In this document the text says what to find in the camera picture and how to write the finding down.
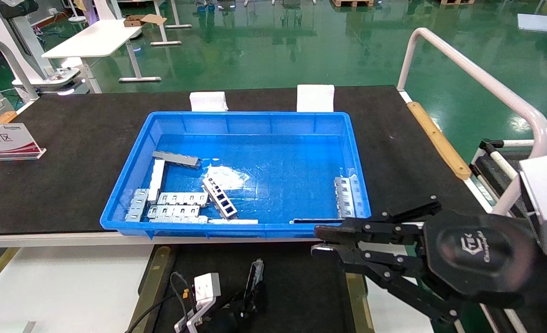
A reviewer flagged red white sign placard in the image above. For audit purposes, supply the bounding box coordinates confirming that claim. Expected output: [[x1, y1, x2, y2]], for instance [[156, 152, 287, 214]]
[[0, 123, 47, 161]]

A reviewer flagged white floor board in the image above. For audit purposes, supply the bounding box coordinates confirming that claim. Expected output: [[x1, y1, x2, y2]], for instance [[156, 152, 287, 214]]
[[517, 13, 547, 33]]

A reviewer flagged white foam block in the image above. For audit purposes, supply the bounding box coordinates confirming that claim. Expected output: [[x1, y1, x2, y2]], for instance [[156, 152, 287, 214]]
[[296, 84, 336, 113], [190, 91, 229, 112]]

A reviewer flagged perforated silver metal part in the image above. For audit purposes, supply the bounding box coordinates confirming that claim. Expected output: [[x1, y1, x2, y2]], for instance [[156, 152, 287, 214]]
[[202, 177, 239, 220]]

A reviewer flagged white desk leg frame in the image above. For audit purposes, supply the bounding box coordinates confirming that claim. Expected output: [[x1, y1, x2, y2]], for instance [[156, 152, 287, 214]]
[[150, 0, 193, 47]]

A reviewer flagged silver channel part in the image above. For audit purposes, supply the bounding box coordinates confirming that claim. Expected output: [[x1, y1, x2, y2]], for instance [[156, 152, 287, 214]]
[[247, 259, 265, 302]]

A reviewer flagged gray curved rail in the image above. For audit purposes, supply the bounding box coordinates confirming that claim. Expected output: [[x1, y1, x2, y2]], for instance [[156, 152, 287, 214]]
[[0, 37, 40, 103]]

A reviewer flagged black cart frame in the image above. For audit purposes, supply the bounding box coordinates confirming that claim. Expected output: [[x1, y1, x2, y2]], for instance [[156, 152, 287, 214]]
[[469, 138, 524, 210]]

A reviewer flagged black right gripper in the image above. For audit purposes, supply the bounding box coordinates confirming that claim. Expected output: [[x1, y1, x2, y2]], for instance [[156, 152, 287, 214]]
[[311, 195, 541, 325]]

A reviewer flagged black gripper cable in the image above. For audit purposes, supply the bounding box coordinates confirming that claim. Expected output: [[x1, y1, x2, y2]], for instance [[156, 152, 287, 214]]
[[170, 271, 196, 316]]

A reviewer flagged white long metal part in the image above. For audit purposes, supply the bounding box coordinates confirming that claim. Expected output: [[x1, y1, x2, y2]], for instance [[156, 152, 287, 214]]
[[148, 160, 166, 203]]

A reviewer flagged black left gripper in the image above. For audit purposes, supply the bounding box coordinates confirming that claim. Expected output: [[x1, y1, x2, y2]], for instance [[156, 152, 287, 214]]
[[199, 281, 270, 333]]

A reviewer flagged white machine stand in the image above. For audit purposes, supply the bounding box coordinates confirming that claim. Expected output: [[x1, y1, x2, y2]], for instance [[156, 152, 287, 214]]
[[0, 0, 89, 97]]

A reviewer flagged olive wooden strip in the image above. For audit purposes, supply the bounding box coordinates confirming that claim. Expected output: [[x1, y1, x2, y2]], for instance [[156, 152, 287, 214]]
[[345, 271, 372, 333]]

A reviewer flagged long tan wooden strip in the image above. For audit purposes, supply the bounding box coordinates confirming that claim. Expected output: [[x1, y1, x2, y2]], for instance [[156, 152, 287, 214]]
[[407, 101, 473, 181]]

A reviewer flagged white curved handrail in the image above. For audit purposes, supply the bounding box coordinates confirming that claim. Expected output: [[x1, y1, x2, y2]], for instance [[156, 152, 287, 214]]
[[396, 27, 547, 217]]

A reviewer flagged gray metal channel part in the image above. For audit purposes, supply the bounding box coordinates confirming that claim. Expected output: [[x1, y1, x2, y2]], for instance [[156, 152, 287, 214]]
[[152, 151, 203, 170]]

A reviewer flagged black table mat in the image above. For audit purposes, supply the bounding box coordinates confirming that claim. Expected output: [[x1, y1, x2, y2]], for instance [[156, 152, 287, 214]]
[[0, 85, 492, 237]]

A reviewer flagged light gray left camera box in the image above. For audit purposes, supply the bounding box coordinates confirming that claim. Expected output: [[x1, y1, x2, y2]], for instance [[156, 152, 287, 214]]
[[193, 272, 222, 300]]

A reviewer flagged white desk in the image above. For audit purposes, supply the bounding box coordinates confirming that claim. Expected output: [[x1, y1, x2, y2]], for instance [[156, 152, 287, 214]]
[[41, 18, 163, 94]]

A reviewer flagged blue plastic bin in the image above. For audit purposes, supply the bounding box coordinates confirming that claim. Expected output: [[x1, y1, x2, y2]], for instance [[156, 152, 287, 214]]
[[99, 111, 374, 240]]

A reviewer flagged black flat container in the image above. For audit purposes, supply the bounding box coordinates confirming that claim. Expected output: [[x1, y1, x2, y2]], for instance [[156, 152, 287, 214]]
[[130, 241, 362, 333]]

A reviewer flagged open cardboard box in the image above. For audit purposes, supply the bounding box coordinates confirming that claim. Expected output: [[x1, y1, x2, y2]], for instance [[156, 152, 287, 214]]
[[123, 13, 168, 28]]

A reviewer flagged silver slotted bracket part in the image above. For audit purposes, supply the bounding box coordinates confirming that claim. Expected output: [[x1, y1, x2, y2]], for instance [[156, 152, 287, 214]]
[[124, 188, 150, 222], [334, 177, 356, 219], [149, 216, 209, 225], [350, 175, 366, 217], [157, 191, 209, 207], [146, 205, 201, 219]]

